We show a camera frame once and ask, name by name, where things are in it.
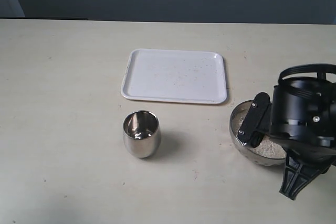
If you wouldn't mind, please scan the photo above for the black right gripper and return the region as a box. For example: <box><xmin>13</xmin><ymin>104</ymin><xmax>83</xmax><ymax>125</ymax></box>
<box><xmin>236</xmin><ymin>77</ymin><xmax>335</xmax><ymax>200</ymax></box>

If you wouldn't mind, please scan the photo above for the white uncooked rice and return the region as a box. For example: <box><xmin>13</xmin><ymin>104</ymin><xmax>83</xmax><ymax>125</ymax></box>
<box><xmin>232</xmin><ymin>109</ymin><xmax>286</xmax><ymax>159</ymax></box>

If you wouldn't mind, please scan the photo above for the stainless steel rice bowl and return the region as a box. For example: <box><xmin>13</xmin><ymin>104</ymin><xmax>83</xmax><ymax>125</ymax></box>
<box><xmin>229</xmin><ymin>100</ymin><xmax>286</xmax><ymax>166</ymax></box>

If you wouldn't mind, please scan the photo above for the stainless steel cup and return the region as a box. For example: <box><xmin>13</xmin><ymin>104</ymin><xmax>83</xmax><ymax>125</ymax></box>
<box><xmin>123</xmin><ymin>110</ymin><xmax>161</xmax><ymax>158</ymax></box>

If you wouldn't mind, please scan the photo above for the white rectangular plastic tray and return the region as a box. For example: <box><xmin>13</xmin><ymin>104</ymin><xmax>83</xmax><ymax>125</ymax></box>
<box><xmin>121</xmin><ymin>49</ymin><xmax>228</xmax><ymax>104</ymax></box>

